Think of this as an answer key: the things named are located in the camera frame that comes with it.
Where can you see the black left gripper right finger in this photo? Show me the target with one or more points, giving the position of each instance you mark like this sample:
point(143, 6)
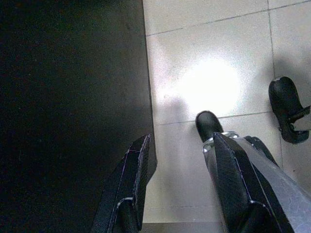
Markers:
point(233, 184)

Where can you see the black robot right foot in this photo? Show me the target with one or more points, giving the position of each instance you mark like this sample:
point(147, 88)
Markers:
point(284, 97)

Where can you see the black robot left foot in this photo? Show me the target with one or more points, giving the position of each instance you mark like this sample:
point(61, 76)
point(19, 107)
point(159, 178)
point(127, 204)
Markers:
point(209, 124)

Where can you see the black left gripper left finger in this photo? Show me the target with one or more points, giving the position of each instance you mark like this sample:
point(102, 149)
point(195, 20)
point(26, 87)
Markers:
point(126, 184)

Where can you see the black robot foot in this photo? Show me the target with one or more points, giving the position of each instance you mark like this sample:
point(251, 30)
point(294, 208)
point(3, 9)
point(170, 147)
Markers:
point(284, 97)
point(209, 124)

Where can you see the large black furniture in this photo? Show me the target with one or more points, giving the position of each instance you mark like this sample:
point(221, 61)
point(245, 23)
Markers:
point(60, 97)

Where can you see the silver robot left leg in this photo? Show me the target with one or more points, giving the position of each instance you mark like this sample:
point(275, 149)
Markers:
point(279, 182)

